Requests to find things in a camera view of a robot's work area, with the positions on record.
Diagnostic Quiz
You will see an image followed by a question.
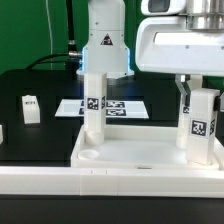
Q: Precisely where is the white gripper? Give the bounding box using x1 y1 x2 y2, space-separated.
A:
135 16 224 106

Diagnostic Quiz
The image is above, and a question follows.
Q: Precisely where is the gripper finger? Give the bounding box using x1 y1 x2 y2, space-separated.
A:
214 92 224 112

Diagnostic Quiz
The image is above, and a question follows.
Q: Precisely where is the white desk tabletop tray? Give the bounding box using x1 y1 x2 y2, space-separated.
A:
70 125 224 170

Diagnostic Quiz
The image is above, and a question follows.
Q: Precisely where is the black vertical pole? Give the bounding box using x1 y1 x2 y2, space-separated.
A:
66 0 77 72

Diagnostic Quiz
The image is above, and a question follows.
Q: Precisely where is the fiducial marker sheet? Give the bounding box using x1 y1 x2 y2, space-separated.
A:
55 99 149 119

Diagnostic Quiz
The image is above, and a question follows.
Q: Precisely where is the white block left edge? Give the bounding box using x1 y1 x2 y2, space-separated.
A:
0 125 3 145

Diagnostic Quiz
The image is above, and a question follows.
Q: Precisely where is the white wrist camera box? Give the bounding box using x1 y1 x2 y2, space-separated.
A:
141 0 186 16

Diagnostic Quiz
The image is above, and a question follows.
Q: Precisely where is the black cable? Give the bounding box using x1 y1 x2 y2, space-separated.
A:
25 52 83 70

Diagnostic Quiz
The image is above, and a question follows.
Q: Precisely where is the white cable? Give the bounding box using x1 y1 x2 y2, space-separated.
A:
45 0 54 71

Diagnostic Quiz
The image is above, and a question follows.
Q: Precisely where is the white fixture wall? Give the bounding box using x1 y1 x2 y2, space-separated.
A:
0 166 224 198

